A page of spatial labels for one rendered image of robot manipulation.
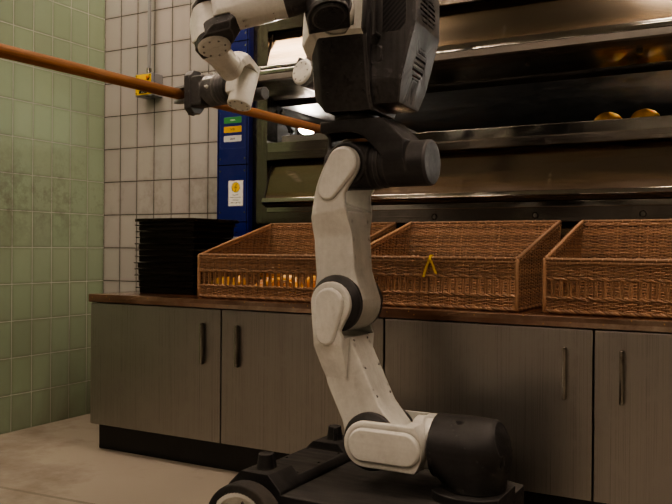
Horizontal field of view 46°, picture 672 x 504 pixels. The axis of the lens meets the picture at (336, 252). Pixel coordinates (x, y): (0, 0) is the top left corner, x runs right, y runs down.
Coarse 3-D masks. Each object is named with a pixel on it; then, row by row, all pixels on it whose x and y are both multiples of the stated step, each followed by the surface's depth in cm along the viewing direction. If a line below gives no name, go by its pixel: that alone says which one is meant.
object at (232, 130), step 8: (224, 112) 327; (232, 112) 325; (224, 120) 327; (232, 120) 325; (240, 120) 323; (224, 128) 327; (232, 128) 325; (240, 128) 323; (224, 136) 327; (232, 136) 325; (240, 136) 323; (224, 144) 327; (232, 144) 325; (240, 144) 323
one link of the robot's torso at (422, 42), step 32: (352, 0) 195; (384, 0) 189; (416, 0) 187; (320, 32) 192; (352, 32) 189; (384, 32) 190; (416, 32) 189; (320, 64) 194; (352, 64) 191; (384, 64) 189; (416, 64) 195; (320, 96) 197; (352, 96) 193; (384, 96) 191; (416, 96) 200
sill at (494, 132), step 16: (480, 128) 277; (496, 128) 275; (512, 128) 272; (528, 128) 269; (544, 128) 266; (560, 128) 264; (576, 128) 261; (592, 128) 259; (608, 128) 256; (624, 128) 254; (640, 128) 252; (656, 128) 250; (272, 144) 320; (288, 144) 316; (304, 144) 312; (320, 144) 309
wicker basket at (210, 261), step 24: (240, 240) 296; (264, 240) 312; (288, 240) 310; (312, 240) 305; (216, 264) 272; (240, 264) 267; (264, 264) 262; (288, 264) 258; (312, 264) 254; (216, 288) 272; (240, 288) 267; (264, 288) 262; (288, 288) 258; (312, 288) 254
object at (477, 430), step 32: (448, 416) 189; (320, 448) 222; (448, 448) 183; (480, 448) 180; (256, 480) 191; (288, 480) 193; (320, 480) 200; (352, 480) 200; (384, 480) 200; (416, 480) 200; (448, 480) 183; (480, 480) 180
